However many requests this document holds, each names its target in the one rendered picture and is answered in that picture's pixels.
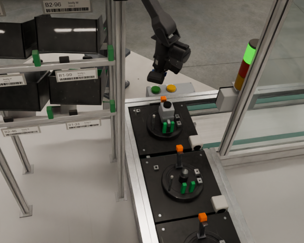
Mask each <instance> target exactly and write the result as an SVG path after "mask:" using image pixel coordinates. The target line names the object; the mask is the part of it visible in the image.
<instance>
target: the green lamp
mask: <svg viewBox="0 0 304 243"><path fill-rule="evenodd" d="M254 53H255V49H253V48H251V47H250V45H249V44H248V46H247V49H246V51H245V54H244V57H243V59H244V61H245V62H246V63H248V64H251V61H252V58H253V56H254Z"/></svg>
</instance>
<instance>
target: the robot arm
mask: <svg viewBox="0 0 304 243"><path fill-rule="evenodd" d="M141 1H142V3H143V5H144V6H145V8H146V10H147V12H148V13H149V15H150V17H151V20H152V28H153V30H154V33H155V34H154V35H153V36H151V38H152V39H153V40H156V45H155V53H154V55H153V58H154V62H153V65H152V66H153V67H154V69H152V71H150V72H149V74H148V76H147V81H149V82H153V83H157V84H163V81H164V79H165V76H166V74H167V72H166V71H168V70H170V71H172V72H173V73H174V74H178V73H179V72H180V70H181V69H182V66H183V63H186V62H187V60H188V59H189V57H190V54H191V49H190V48H189V45H187V44H184V43H182V42H180V41H178V40H179V39H180V34H179V32H178V30H177V26H176V23H175V21H174V20H173V19H172V17H171V16H170V15H169V14H168V13H166V12H165V11H164V10H163V9H162V7H161V5H160V3H159V1H158V0H141ZM171 34H173V36H172V37H171V38H169V36H170V35H171ZM99 54H101V55H103V56H105V57H108V50H107V49H106V50H99Z"/></svg>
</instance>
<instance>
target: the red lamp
mask: <svg viewBox="0 0 304 243"><path fill-rule="evenodd" d="M249 66H250V64H248V63H246V62H245V61H244V59H243V60H242V63H241V66H240V69H239V75H240V76H241V77H243V78H245V77H246V74H247V72H248V69H249Z"/></svg>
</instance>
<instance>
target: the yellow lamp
mask: <svg viewBox="0 0 304 243"><path fill-rule="evenodd" d="M244 80H245V78H243V77H241V76H240V75H239V73H238V74H237V77H236V80H235V83H234V86H235V88H236V89H237V90H239V91H240V90H241V88H242V85H243V82H244Z"/></svg>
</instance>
